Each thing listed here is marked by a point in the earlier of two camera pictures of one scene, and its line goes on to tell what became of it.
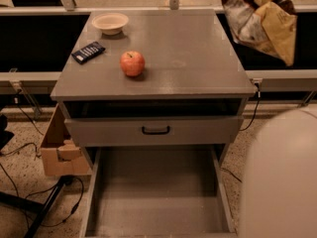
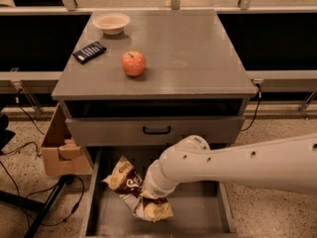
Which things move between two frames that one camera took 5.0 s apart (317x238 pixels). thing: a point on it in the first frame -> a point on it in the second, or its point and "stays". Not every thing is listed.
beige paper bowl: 110,23 stays
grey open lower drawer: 159,191 stays
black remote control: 87,53 stays
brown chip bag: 263,18 -> 127,180
